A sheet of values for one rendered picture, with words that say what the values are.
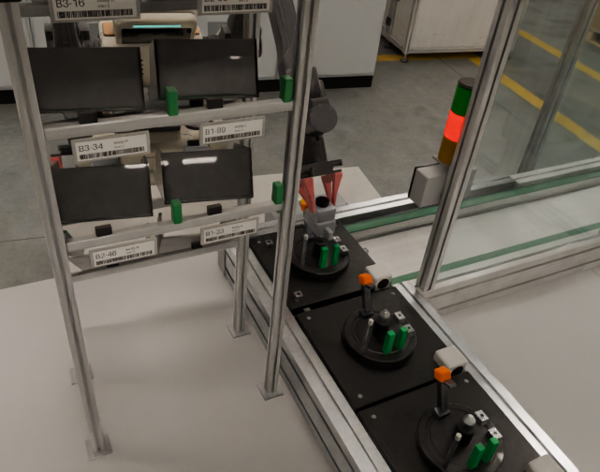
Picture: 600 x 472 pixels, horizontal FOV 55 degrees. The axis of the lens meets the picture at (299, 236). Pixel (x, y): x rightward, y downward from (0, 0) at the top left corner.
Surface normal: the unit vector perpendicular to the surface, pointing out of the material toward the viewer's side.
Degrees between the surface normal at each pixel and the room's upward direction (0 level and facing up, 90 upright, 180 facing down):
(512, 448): 0
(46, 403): 0
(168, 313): 0
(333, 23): 90
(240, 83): 65
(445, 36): 90
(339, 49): 90
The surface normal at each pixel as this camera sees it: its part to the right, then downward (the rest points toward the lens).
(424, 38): 0.31, 0.61
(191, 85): 0.29, 0.21
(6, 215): 0.10, -0.79
